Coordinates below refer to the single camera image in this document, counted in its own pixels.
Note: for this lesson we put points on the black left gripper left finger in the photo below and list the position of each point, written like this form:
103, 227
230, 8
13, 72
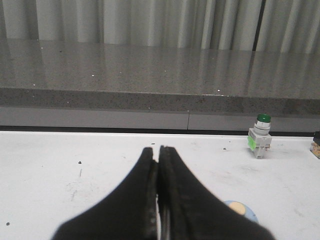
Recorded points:
127, 213

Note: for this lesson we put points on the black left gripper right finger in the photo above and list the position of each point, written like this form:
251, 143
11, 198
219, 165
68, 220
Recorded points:
189, 211

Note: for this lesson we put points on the grey stone ledge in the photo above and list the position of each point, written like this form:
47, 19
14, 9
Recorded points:
93, 85

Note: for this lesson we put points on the grey curtain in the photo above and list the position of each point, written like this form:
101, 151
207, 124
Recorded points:
248, 25

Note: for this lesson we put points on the green pushbutton switch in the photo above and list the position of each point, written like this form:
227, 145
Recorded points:
259, 139

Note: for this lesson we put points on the black selector switch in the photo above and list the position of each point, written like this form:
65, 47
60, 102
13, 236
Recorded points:
315, 145

